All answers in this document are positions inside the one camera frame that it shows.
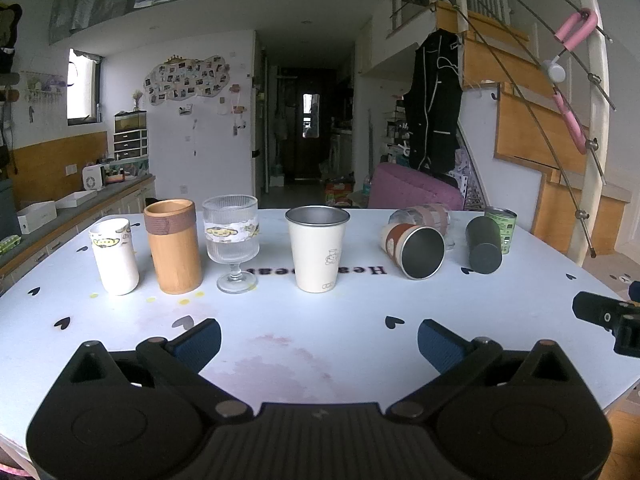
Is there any bamboo cup with brown band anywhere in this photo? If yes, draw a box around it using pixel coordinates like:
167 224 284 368
143 198 204 295

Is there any cloud-shaped photo board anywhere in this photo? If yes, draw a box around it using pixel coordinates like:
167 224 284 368
144 53 232 106

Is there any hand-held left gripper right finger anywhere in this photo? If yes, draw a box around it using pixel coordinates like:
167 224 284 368
386 318 576 422

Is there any grey counter with cabinets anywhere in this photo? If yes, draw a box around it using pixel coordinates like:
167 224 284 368
0 172 157 283

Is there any red cardboard box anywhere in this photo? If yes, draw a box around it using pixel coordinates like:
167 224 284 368
324 180 356 207

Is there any cluttered storage shelf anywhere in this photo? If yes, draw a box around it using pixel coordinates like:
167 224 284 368
384 97 412 165

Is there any window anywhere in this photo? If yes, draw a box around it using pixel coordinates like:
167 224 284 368
67 48 104 127

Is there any white railing post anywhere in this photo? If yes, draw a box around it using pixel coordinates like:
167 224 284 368
567 0 626 267

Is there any green printed cup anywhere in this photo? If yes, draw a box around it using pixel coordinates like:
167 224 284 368
483 207 518 255

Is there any white open box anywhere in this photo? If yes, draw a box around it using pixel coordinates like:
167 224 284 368
17 200 59 235

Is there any glass cup with brown band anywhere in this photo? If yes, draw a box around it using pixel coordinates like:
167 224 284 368
388 203 457 251

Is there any black coat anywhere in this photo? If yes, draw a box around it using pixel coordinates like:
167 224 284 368
402 28 464 174

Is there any white cup with cartoon band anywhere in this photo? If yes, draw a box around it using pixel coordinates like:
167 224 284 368
89 217 140 296

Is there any door with window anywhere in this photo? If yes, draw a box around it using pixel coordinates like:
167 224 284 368
294 67 337 181

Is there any white small appliance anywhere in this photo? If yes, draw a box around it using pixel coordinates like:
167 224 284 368
82 163 106 191

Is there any white flat tray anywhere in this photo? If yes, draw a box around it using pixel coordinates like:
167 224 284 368
54 189 99 210

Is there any white round gadget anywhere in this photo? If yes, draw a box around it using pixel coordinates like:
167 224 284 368
544 59 569 84

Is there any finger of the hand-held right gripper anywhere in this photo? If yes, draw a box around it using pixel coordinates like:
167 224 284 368
572 291 627 333
613 310 640 359

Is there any ribbed glass goblet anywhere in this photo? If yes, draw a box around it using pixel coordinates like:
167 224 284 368
202 194 260 295

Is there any pink armchair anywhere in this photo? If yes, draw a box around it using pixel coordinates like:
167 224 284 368
367 162 464 211

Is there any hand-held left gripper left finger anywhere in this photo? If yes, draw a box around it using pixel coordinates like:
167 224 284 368
64 318 254 423

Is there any dark hanging bag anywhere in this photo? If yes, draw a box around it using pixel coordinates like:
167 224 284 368
0 3 24 77

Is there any small drawer unit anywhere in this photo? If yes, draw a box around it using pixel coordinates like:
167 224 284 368
112 129 150 162

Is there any fish tank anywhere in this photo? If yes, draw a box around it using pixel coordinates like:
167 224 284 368
113 110 149 134

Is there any dark green cup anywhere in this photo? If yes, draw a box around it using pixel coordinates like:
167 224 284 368
464 215 503 275

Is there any pink foam handle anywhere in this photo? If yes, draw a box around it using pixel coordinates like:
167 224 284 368
551 86 594 156

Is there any wooden staircase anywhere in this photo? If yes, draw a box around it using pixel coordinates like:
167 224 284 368
436 1 632 256

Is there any brown and white metal cup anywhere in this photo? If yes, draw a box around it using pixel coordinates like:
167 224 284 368
381 223 446 281

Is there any white perforated rack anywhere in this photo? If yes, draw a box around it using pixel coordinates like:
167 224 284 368
451 132 482 211

